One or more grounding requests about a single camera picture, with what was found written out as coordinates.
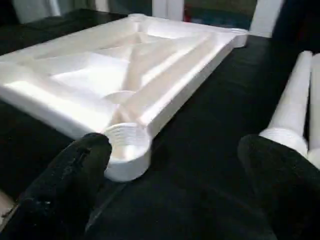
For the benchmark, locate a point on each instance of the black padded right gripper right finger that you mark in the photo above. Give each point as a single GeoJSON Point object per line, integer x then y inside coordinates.
{"type": "Point", "coordinates": [285, 195]}

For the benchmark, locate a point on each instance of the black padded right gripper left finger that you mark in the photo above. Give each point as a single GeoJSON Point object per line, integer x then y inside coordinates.
{"type": "Point", "coordinates": [55, 195]}

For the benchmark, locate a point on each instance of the white plastic table leg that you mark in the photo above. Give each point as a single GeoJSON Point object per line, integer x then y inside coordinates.
{"type": "Point", "coordinates": [290, 110]}
{"type": "Point", "coordinates": [315, 115]}

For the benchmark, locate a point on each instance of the white plastic table top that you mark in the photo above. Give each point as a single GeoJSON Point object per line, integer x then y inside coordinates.
{"type": "Point", "coordinates": [90, 75]}

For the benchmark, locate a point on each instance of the black work mat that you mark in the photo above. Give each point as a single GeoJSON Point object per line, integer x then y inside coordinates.
{"type": "Point", "coordinates": [200, 150]}

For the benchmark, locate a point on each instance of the white cabinet with glass doors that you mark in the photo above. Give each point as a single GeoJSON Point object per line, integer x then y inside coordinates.
{"type": "Point", "coordinates": [167, 7]}

